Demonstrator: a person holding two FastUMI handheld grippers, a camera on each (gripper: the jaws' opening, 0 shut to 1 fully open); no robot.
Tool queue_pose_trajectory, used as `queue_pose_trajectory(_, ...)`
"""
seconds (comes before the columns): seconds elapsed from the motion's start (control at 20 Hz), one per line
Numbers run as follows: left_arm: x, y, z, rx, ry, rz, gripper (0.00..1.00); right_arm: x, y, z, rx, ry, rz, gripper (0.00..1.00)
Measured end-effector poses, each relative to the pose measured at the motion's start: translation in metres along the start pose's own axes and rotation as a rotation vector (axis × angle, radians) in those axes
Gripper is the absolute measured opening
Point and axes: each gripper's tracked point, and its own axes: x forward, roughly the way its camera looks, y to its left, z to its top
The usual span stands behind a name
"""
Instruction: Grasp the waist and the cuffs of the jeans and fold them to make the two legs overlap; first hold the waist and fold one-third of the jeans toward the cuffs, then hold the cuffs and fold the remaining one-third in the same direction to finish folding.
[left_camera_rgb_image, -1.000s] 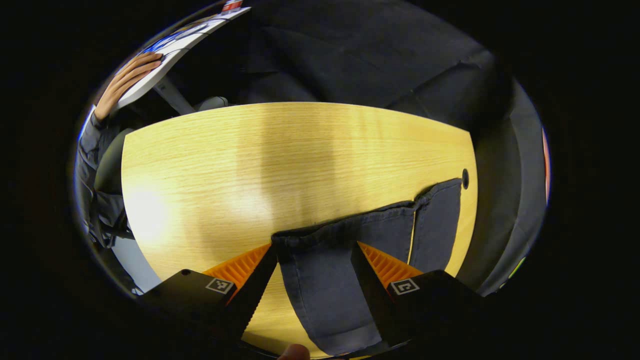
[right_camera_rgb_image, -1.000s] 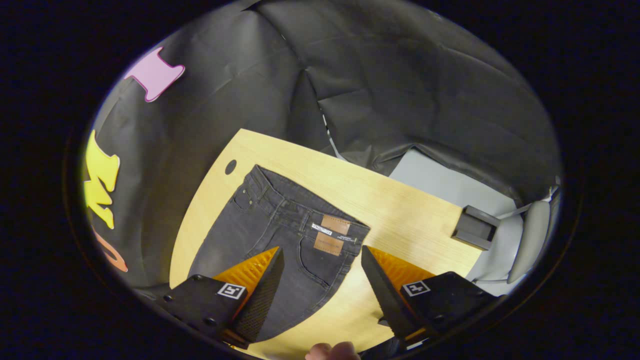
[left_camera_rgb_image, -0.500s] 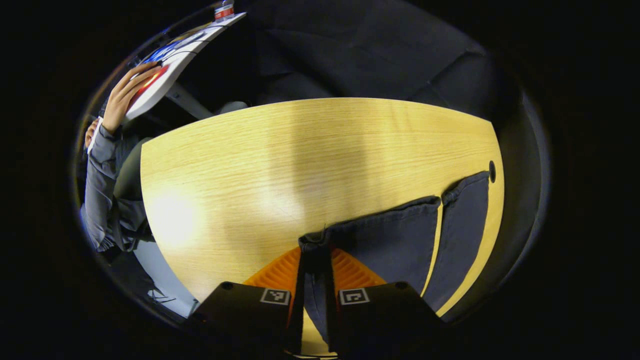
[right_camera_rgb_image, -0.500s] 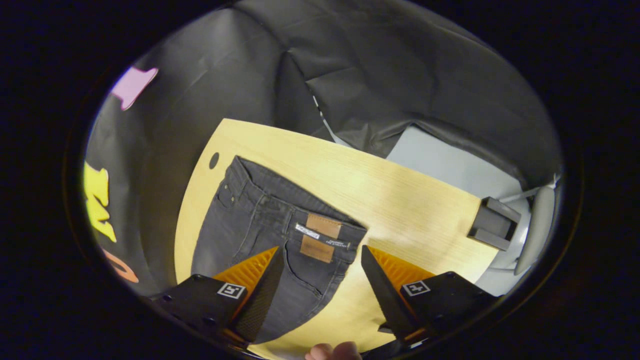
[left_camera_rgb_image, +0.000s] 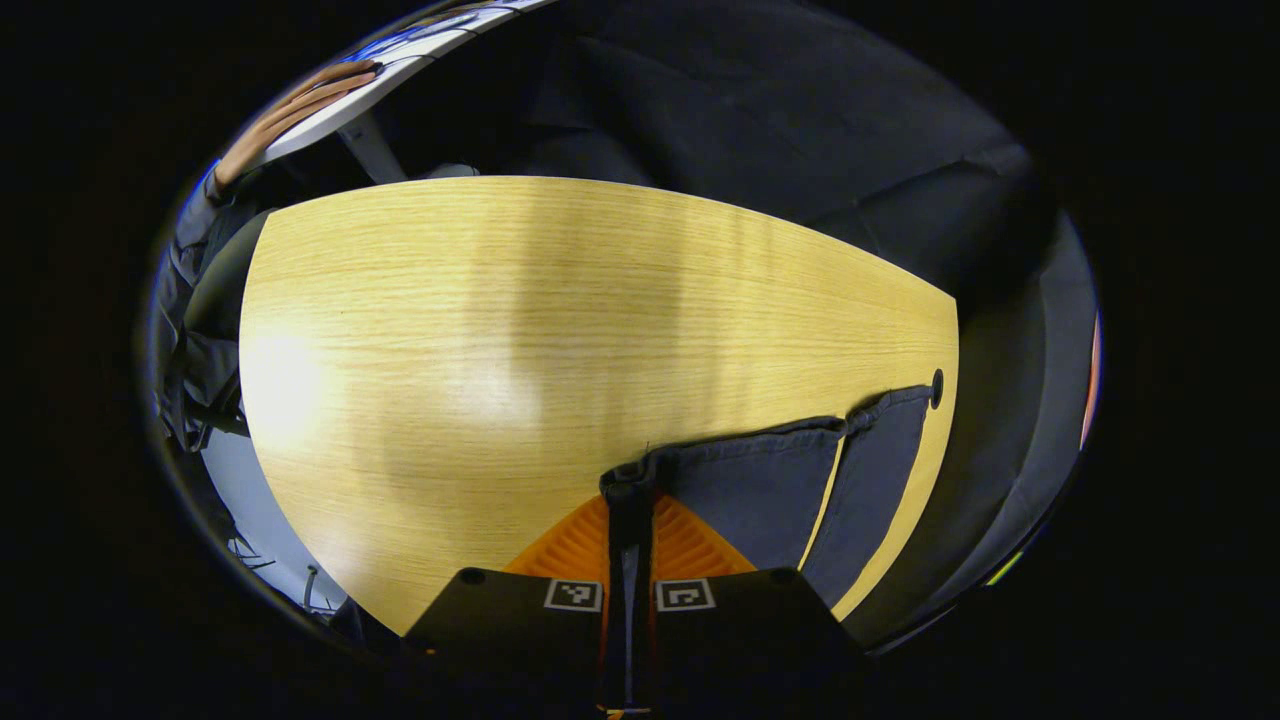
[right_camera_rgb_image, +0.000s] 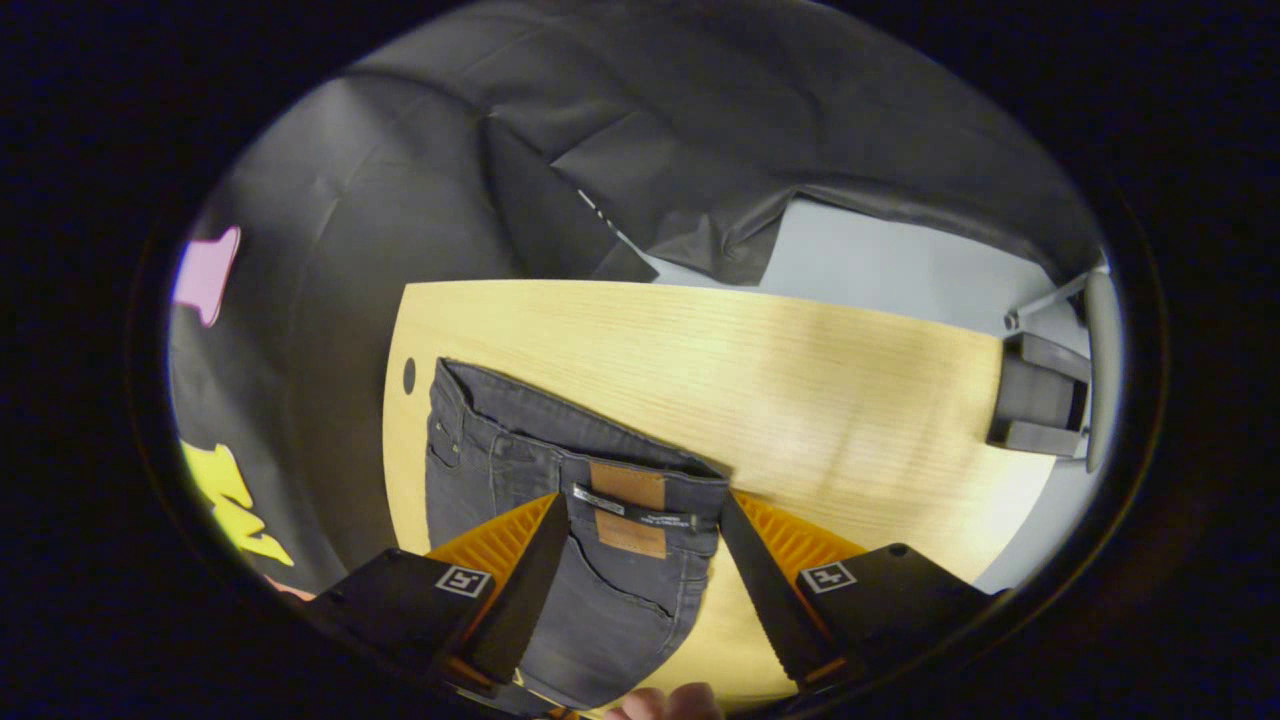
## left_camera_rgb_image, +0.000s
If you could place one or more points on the white desk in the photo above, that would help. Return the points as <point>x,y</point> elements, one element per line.
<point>312,127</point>

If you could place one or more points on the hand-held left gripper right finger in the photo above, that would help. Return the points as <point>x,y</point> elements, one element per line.
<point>645,640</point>

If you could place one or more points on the pale grey bundle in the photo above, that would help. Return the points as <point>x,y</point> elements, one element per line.
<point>452,171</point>

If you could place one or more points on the dark blue jeans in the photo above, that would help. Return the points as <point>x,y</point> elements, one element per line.
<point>760,490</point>

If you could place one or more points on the black backdrop cloth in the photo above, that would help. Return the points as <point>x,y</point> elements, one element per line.
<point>800,120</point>

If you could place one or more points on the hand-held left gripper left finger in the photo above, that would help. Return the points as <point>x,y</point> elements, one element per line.
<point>616,640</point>

